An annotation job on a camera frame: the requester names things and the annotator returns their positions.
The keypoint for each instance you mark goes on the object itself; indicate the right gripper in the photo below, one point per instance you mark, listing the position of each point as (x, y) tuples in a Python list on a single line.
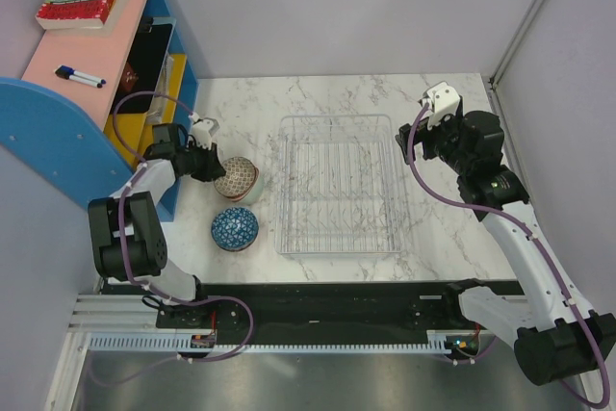
[(423, 135)]

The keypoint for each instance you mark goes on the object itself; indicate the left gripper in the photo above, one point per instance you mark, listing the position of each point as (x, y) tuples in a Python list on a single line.
[(213, 166)]

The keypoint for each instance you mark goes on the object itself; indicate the brown patterned bowl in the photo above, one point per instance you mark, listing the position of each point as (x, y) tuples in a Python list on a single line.
[(236, 162)]

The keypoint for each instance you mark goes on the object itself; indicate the blue triangle pattern bowl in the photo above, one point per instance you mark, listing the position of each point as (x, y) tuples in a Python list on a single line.
[(235, 229)]

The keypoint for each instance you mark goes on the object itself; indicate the orange floral bowl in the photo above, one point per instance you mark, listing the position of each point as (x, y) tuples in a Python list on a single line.
[(236, 181)]

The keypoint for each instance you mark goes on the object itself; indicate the pale green bowl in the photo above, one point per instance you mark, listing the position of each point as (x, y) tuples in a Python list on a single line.
[(253, 194)]

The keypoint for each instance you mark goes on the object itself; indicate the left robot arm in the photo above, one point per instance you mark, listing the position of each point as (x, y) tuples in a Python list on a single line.
[(127, 236)]

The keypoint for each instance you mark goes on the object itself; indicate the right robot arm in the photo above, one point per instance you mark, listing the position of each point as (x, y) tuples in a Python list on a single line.
[(559, 334)]

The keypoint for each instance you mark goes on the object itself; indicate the yellow folder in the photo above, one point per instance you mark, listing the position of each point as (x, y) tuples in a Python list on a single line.
[(136, 129)]

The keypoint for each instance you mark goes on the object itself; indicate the blue pink shelf unit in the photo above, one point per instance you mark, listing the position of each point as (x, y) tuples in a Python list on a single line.
[(55, 126)]

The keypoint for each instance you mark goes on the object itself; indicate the blue capped marker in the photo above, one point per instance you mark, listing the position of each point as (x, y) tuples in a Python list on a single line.
[(86, 79)]

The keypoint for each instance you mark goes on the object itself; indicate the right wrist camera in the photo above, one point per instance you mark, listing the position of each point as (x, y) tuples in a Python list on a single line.
[(442, 100)]

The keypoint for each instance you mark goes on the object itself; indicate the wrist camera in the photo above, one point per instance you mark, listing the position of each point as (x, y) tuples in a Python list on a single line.
[(203, 130), (442, 100)]

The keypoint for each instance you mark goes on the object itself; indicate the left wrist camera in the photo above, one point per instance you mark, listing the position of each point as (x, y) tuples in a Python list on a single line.
[(203, 130)]

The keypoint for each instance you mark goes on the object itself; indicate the white wire dish rack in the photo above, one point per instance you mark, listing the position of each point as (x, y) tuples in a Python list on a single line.
[(338, 187)]

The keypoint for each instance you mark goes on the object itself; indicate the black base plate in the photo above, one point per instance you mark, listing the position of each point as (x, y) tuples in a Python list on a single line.
[(358, 311)]

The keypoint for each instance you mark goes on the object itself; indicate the white cable duct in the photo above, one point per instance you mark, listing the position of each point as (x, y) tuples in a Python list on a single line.
[(430, 342)]

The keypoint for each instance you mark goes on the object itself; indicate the aluminium frame rail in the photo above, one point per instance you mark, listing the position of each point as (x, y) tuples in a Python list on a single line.
[(523, 29)]

